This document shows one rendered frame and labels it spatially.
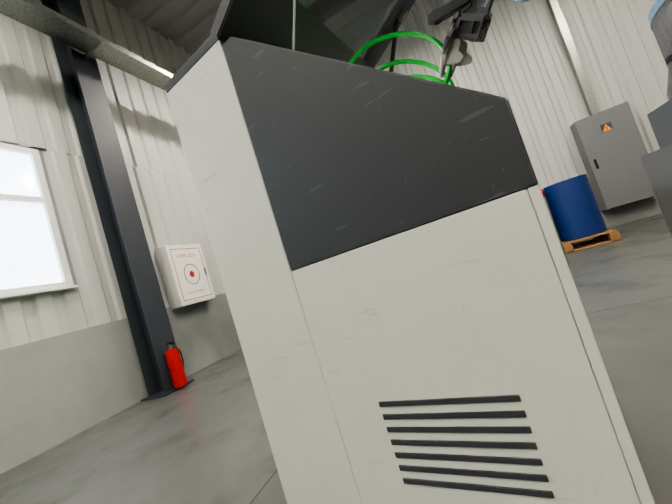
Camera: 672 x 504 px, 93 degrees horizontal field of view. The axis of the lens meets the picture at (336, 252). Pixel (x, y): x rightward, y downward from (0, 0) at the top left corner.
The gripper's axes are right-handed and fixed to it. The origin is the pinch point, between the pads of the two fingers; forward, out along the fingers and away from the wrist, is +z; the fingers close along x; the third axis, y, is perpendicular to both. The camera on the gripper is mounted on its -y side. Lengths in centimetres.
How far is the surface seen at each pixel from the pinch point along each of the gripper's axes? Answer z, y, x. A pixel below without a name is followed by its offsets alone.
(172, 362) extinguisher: 332, -221, -5
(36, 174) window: 167, -419, -21
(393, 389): 60, 30, -56
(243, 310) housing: 67, -19, -59
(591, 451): 48, 63, -52
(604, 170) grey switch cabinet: 127, 103, 641
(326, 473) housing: 93, 24, -67
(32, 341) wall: 280, -296, -95
